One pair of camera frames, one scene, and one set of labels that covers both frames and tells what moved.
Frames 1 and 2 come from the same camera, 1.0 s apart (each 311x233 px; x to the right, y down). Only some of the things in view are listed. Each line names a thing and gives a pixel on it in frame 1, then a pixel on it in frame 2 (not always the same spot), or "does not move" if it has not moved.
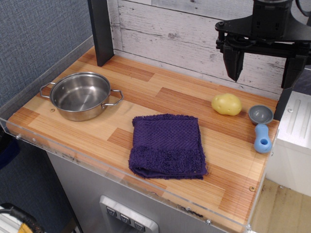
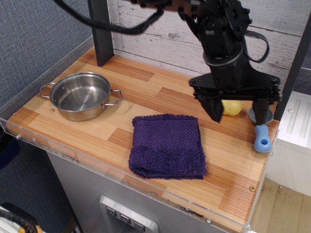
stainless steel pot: x=80 y=95 does not move
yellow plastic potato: x=227 y=104 does not move
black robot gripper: x=271 y=29 → x=231 y=76
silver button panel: x=116 y=217 does not move
